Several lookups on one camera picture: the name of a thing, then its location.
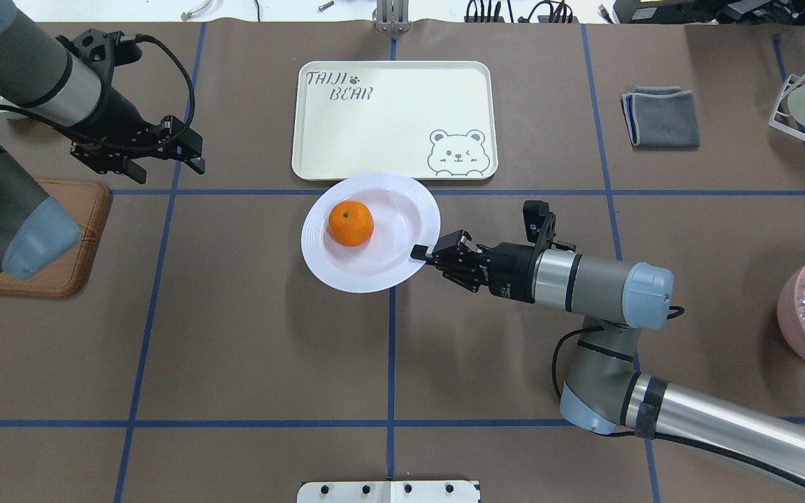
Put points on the folded grey cloth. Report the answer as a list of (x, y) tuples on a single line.
[(661, 118)]

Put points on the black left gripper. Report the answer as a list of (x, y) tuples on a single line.
[(117, 112)]

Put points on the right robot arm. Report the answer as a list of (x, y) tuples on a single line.
[(684, 343)]

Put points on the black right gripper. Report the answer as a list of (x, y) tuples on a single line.
[(512, 271)]

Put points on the white round plate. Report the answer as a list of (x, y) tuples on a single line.
[(405, 214)]

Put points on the cream bear tray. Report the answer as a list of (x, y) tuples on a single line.
[(429, 120)]

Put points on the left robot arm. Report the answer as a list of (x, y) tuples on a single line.
[(65, 85)]

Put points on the orange mandarin fruit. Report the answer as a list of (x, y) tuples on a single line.
[(350, 223)]

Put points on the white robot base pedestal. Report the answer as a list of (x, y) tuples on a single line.
[(390, 491)]

